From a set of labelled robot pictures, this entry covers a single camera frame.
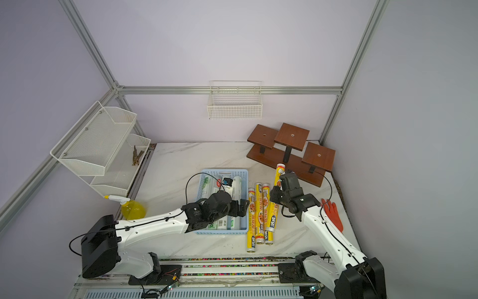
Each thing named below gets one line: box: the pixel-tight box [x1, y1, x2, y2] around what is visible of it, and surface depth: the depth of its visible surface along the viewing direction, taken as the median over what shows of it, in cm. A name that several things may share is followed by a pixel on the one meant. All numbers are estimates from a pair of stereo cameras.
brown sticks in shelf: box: [131, 145, 144, 166], surface depth 97 cm
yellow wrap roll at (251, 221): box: [247, 187, 256, 253], surface depth 83 cm
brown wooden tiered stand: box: [246, 122, 336, 188], surface depth 97 cm
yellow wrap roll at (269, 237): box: [262, 183, 274, 245], surface depth 88 cm
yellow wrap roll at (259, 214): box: [255, 181, 265, 245], surface depth 88 cm
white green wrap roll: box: [201, 175, 215, 200], surface depth 98 cm
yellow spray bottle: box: [104, 194, 147, 220], surface depth 82 cm
